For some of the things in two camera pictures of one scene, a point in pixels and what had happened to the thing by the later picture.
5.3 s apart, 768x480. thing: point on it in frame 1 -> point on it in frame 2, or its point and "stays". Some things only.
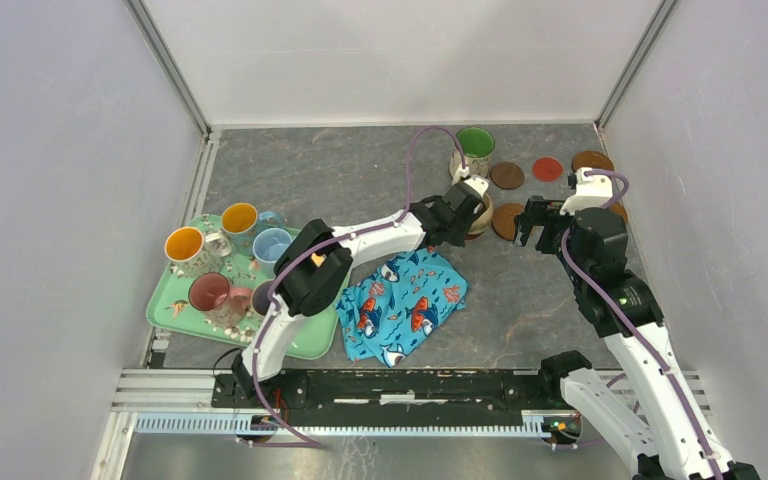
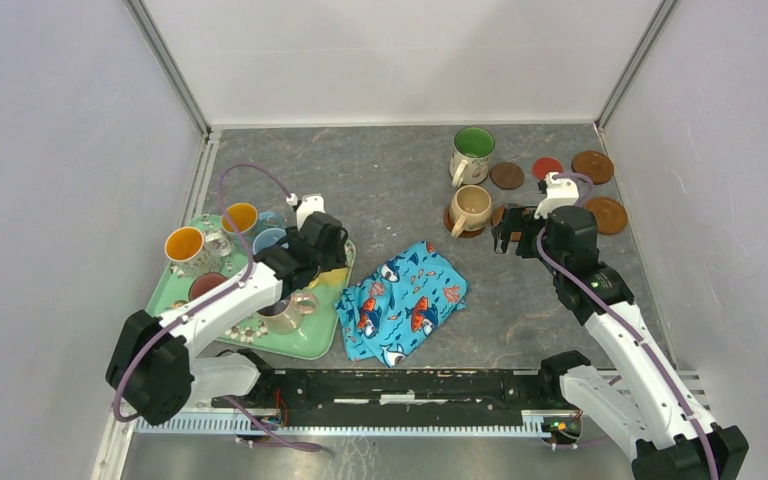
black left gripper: (458, 240) -> (337, 258)
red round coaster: (547, 169) stays
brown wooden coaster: (503, 219) stays
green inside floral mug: (477, 145) stays
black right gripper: (539, 212) -> (518, 218)
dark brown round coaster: (507, 175) stays
